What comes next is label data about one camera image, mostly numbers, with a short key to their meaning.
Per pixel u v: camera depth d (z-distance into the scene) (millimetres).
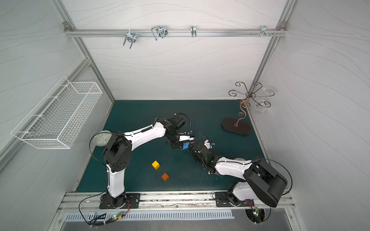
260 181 434
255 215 717
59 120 688
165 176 804
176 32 796
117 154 491
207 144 805
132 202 737
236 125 1026
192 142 822
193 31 783
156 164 830
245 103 1230
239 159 828
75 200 757
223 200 738
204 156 663
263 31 764
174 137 752
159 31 767
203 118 1070
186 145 864
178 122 734
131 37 785
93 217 700
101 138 956
